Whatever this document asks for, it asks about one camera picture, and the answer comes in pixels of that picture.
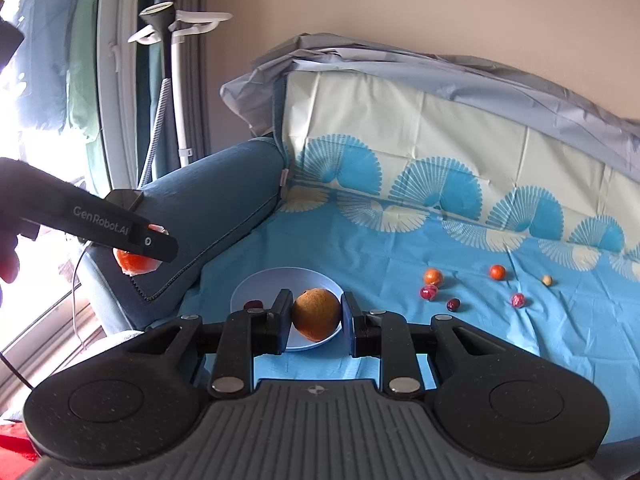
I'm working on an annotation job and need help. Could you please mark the blue fan-print cloth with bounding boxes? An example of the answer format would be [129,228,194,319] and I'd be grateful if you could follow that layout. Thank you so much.
[177,67,640,447]

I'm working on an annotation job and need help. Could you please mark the grey steamer hose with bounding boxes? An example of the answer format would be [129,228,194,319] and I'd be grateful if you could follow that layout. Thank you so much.
[138,78,171,192]

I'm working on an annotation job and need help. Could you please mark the green hanging garment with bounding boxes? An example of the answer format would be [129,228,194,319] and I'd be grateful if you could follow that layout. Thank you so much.
[65,0,104,142]

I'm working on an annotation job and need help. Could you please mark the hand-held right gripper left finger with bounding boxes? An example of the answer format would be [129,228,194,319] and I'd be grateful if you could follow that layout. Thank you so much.
[145,289,294,397]

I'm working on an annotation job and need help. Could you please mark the light blue hanging garment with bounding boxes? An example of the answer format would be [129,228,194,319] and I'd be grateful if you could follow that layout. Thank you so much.
[0,0,77,137]

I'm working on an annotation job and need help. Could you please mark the person's left hand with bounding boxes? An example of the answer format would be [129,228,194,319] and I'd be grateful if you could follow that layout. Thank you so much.
[0,230,22,285]

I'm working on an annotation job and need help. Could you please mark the orange tangerine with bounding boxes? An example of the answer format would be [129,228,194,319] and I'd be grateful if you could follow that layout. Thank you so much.
[114,225,171,277]

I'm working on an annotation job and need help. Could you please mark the light blue plate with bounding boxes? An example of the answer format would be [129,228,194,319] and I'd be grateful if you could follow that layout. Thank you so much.
[230,267,346,354]

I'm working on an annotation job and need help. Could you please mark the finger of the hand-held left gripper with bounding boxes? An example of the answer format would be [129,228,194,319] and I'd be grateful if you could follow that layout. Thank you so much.
[127,222,179,264]
[106,188,146,212]

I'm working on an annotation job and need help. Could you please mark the garment steamer stand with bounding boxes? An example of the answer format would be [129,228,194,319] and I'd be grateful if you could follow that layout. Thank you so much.
[127,2,234,167]

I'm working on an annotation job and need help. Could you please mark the black cable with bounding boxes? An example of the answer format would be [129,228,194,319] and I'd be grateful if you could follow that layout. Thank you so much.
[0,352,36,391]

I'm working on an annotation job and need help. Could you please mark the red cloth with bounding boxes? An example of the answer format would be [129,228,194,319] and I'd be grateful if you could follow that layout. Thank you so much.
[0,422,42,465]

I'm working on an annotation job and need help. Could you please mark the large orange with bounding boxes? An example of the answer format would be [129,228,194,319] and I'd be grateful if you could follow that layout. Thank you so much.
[291,287,343,342]

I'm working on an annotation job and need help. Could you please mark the grey cover sheet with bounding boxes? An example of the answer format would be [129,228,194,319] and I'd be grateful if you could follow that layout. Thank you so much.
[220,32,640,184]

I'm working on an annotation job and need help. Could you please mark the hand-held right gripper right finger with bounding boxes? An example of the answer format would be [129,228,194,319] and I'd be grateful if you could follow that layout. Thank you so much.
[340,291,494,396]

